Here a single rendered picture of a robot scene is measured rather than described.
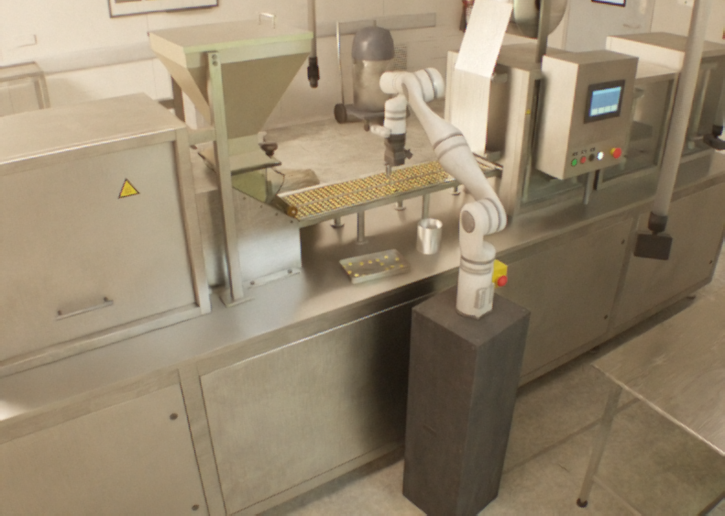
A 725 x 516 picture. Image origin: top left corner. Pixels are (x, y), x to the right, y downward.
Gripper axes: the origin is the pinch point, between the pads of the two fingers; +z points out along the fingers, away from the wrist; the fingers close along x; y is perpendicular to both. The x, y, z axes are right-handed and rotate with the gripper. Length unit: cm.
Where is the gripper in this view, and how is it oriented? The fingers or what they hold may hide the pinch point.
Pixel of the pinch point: (388, 181)
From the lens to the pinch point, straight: 217.5
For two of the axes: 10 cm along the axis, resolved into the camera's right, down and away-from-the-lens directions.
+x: -5.3, -4.0, 7.5
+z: 0.0, 8.8, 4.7
